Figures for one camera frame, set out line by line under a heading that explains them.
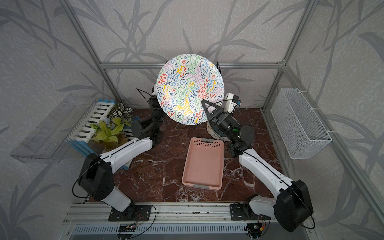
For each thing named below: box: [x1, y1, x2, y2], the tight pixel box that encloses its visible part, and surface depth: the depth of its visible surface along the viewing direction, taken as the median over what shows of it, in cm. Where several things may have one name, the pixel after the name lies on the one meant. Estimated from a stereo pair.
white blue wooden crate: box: [67, 98, 140, 158], surface depth 79 cm
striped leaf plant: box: [109, 102, 133, 121], surface depth 85 cm
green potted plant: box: [89, 117, 125, 143], surface depth 78 cm
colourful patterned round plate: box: [156, 53, 225, 126], surface depth 54 cm
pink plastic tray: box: [182, 137, 224, 191], surface depth 92 cm
